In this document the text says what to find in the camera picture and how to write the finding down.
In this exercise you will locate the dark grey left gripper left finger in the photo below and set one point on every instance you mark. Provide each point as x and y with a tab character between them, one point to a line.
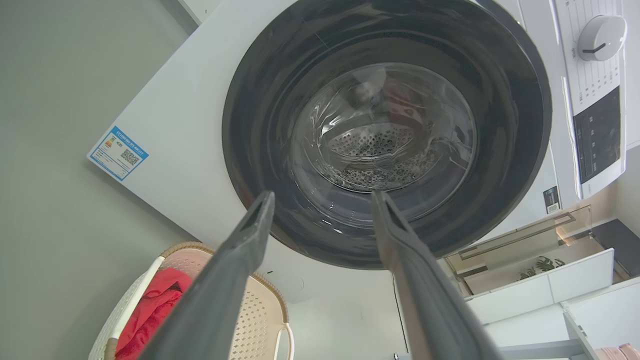
215	300

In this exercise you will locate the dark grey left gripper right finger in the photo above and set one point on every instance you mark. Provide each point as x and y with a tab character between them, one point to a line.
430	310

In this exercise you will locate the cream woven laundry basket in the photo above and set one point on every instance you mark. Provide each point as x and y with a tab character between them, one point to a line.
260	320

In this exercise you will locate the red garment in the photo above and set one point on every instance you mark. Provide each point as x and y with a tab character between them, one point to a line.
150	310

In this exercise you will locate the white cabinet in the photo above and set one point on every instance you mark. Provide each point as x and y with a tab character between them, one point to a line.
545	290

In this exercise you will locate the small green plant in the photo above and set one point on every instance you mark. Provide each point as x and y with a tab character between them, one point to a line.
541	265

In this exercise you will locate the white front-load washing machine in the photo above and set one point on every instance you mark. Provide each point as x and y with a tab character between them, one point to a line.
210	150

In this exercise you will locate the blue energy label sticker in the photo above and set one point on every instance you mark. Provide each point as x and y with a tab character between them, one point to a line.
118	152

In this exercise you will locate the round black washing machine door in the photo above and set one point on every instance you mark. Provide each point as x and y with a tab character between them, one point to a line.
390	130

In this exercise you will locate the pink object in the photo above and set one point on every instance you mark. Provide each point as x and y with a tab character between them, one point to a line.
620	352

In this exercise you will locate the white washing machine dial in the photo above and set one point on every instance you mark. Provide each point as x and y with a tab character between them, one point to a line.
601	37

